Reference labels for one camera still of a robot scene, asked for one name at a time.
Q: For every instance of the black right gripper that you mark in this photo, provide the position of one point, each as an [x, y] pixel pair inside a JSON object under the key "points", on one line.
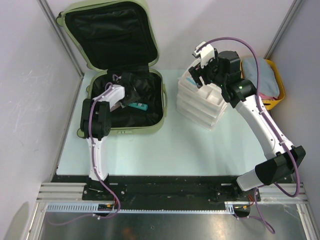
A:
{"points": [[195, 72]]}

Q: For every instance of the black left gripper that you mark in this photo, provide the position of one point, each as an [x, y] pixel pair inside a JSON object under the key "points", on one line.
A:
{"points": [[134, 98]]}

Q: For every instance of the teal toothpaste tube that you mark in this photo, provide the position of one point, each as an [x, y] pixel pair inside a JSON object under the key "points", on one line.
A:
{"points": [[138, 105]]}

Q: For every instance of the white plastic drawer organizer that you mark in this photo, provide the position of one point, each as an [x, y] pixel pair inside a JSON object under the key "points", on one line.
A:
{"points": [[204, 106]]}

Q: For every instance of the green hard-shell suitcase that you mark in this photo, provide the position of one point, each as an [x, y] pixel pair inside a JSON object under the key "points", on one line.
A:
{"points": [[116, 40]]}

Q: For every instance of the pink garment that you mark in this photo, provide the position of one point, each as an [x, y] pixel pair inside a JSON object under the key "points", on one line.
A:
{"points": [[267, 98]]}

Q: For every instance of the grey garment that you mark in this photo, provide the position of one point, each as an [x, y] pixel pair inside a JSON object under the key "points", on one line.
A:
{"points": [[267, 81]]}

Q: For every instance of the yellow plastic basket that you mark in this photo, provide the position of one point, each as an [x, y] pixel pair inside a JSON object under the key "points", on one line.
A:
{"points": [[271, 104]]}

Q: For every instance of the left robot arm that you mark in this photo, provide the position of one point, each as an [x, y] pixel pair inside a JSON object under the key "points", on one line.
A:
{"points": [[112, 92]]}

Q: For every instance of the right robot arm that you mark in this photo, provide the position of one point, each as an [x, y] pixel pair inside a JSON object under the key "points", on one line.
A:
{"points": [[282, 157]]}

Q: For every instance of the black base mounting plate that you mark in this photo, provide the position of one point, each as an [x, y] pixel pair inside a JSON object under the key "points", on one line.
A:
{"points": [[162, 193]]}

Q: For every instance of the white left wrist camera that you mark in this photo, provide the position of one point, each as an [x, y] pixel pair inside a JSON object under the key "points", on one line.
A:
{"points": [[205, 52]]}

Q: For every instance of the aluminium frame rail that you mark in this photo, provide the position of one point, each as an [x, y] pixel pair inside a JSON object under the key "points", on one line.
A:
{"points": [[54, 192]]}

